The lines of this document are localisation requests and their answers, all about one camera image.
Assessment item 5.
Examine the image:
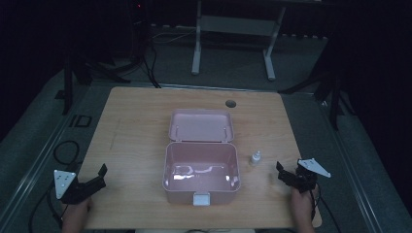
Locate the right hand-held gripper cable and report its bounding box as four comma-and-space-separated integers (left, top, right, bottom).
310, 183, 342, 233

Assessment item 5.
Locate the person's left hand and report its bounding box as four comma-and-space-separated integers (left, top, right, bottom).
60, 196, 93, 224

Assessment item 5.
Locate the left hand-held gripper cable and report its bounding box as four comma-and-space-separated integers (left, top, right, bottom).
28, 181, 67, 233

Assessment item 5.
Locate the white cable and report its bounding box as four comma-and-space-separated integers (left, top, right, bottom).
151, 28, 197, 45

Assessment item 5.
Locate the hand-held gripper cable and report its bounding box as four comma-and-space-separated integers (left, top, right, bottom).
28, 181, 67, 233
310, 183, 342, 233

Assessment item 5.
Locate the dark equipment with red light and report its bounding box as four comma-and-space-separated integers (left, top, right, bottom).
126, 0, 154, 66

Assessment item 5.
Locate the pink plastic box with lid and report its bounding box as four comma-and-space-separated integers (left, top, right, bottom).
161, 109, 242, 207

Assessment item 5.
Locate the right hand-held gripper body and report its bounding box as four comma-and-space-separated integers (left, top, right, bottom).
286, 157, 332, 194

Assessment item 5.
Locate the black looped floor cable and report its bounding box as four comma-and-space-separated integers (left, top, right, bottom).
52, 140, 81, 167

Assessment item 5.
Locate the black metal stand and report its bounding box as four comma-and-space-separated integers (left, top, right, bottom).
277, 38, 356, 131
61, 52, 131, 117

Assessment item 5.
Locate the person's right hand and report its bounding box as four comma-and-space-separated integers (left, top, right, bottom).
290, 186, 318, 225

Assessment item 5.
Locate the small white dropper bottle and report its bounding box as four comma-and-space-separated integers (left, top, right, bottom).
250, 150, 262, 167

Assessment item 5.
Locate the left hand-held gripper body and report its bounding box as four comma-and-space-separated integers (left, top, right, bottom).
52, 169, 107, 205

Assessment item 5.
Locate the white metal desk frame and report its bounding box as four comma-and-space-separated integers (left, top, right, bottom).
190, 0, 288, 82

